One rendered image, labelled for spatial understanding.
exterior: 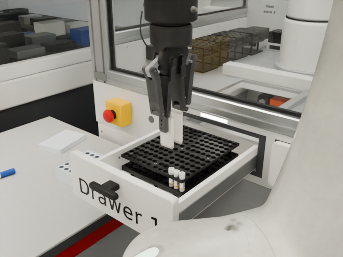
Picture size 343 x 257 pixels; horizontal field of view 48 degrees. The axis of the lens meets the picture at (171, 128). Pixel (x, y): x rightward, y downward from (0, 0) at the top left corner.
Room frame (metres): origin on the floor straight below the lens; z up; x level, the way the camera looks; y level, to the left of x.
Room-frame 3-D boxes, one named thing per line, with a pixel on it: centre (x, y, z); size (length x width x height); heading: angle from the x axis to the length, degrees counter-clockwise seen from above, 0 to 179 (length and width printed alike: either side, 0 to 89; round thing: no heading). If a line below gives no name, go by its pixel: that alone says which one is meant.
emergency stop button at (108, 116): (1.06, 0.18, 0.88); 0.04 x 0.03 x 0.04; 50
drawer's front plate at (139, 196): (0.64, 0.10, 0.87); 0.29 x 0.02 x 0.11; 50
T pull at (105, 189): (0.62, 0.12, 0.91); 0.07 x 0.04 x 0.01; 50
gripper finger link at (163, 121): (0.66, 0.02, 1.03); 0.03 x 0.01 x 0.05; 140
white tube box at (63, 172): (0.92, 0.24, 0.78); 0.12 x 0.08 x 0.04; 146
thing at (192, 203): (0.80, -0.03, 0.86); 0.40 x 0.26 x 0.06; 140
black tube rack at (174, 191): (0.80, -0.02, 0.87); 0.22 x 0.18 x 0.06; 140
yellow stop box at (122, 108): (1.09, 0.16, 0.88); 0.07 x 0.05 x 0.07; 50
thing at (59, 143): (1.11, 0.35, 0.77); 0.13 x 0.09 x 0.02; 153
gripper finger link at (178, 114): (0.70, -0.01, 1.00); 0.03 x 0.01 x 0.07; 50
